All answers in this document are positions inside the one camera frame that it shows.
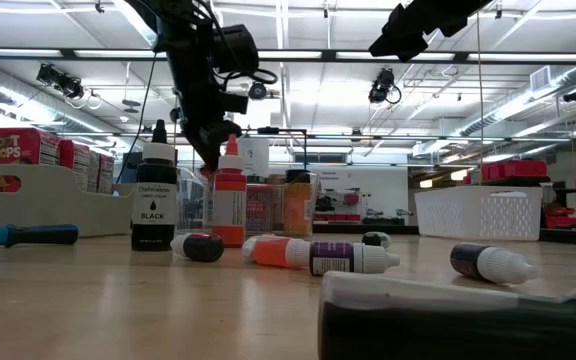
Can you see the clear plastic bin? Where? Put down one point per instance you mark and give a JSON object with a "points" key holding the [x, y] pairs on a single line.
{"points": [[190, 200]]}

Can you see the orange dropper bottle white cap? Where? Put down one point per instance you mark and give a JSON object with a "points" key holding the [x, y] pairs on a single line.
{"points": [[275, 252]]}

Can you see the white perforated plastic basket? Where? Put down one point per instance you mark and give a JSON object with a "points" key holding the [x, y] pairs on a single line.
{"points": [[468, 215]]}

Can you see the black overhead camera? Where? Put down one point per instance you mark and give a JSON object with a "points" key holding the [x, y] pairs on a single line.
{"points": [[257, 91]]}

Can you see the black ceiling spotlight cluster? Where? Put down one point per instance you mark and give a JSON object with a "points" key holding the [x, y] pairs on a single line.
{"points": [[68, 86]]}

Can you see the red Froot Loops cereal box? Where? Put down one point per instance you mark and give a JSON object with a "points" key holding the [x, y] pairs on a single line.
{"points": [[13, 147], [74, 157]]}

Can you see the purple label dropper bottle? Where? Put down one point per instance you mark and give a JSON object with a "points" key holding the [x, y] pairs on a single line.
{"points": [[338, 257]]}

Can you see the white paper sign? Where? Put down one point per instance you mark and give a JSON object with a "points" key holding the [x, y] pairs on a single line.
{"points": [[255, 157]]}

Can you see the dark tube red cap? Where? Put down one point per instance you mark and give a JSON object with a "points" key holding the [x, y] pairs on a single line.
{"points": [[443, 325]]}

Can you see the background computer monitor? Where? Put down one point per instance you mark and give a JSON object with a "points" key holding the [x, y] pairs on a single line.
{"points": [[130, 167]]}

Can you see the small green-capped bottle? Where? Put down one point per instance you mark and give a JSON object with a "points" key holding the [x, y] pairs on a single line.
{"points": [[375, 240]]}

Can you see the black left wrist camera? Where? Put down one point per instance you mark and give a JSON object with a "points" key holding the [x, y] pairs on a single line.
{"points": [[235, 50]]}

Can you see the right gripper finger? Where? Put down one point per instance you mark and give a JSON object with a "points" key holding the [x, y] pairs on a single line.
{"points": [[400, 35]]}

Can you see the silver ventilation duct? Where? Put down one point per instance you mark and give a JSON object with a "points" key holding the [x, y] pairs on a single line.
{"points": [[18, 95]]}

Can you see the black ceiling camera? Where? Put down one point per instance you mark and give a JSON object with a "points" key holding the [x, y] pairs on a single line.
{"points": [[382, 85]]}

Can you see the red label dropper bottle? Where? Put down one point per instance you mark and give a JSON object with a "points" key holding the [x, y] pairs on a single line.
{"points": [[249, 248], [203, 247]]}

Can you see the overhead rig light bar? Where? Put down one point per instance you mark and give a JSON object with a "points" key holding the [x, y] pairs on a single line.
{"points": [[328, 55]]}

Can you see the dark tube teal cap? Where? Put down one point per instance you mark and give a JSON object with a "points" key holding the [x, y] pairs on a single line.
{"points": [[43, 235]]}

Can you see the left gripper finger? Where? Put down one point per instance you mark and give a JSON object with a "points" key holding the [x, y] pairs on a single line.
{"points": [[215, 142]]}

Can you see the orange food colour bottle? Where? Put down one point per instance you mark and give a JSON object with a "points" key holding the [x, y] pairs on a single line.
{"points": [[229, 210]]}

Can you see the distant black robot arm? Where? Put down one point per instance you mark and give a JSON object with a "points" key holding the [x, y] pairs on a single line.
{"points": [[325, 203]]}

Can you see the red storage bins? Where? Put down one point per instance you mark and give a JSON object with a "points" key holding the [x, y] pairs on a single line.
{"points": [[515, 170]]}

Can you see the black food colour bottle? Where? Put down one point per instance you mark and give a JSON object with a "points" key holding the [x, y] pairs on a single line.
{"points": [[154, 200]]}

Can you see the orange spice jar black lid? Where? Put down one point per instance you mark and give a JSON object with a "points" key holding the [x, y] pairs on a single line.
{"points": [[298, 207]]}

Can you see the glass spice jar green lid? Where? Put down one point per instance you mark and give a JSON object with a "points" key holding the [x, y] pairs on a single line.
{"points": [[256, 179]]}

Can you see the black ceiling fixture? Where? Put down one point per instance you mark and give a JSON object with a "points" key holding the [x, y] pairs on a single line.
{"points": [[574, 95]]}

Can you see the pink cereal box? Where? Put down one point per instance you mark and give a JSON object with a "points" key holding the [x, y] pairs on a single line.
{"points": [[106, 175]]}

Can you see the beige plastic organiser bin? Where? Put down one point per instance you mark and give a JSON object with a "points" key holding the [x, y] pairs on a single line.
{"points": [[53, 210]]}

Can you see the spice jar gold lid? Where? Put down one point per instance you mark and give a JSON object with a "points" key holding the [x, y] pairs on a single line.
{"points": [[276, 180]]}

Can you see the white ceiling vent box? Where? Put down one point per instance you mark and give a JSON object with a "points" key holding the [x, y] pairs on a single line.
{"points": [[540, 78]]}

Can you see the dark dropper bottle white cap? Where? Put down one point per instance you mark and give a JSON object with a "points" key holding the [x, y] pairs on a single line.
{"points": [[493, 263]]}

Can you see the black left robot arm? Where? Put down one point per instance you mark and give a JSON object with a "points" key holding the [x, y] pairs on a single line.
{"points": [[183, 40]]}

